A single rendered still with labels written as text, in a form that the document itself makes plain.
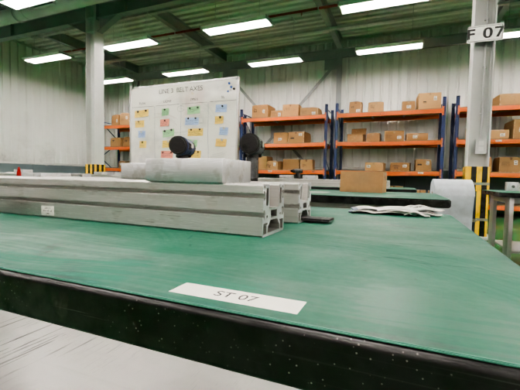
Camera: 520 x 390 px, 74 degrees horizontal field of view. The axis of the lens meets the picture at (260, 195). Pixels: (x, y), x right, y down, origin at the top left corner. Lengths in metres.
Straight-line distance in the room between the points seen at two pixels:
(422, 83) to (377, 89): 1.22
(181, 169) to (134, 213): 0.14
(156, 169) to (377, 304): 0.46
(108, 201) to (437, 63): 11.13
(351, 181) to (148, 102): 2.79
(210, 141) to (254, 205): 3.40
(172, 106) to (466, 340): 4.13
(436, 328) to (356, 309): 0.05
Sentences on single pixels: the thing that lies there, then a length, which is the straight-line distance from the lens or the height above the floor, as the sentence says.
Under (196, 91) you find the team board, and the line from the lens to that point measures 4.11.
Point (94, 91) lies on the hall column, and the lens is 9.35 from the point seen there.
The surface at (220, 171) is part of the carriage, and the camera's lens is 0.56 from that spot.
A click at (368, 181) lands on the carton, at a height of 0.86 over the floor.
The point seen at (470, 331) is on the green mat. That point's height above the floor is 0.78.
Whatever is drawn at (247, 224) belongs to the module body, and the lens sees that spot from 0.55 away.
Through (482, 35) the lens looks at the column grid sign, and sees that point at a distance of 6.52.
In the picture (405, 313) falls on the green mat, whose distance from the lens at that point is 0.28.
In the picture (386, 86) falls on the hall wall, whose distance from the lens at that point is 11.35.
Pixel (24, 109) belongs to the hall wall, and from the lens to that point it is 14.45.
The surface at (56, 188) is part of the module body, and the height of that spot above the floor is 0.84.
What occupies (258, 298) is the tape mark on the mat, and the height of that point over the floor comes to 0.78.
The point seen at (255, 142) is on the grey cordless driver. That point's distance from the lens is 0.96.
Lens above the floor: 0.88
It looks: 3 degrees down
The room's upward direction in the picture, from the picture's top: 1 degrees clockwise
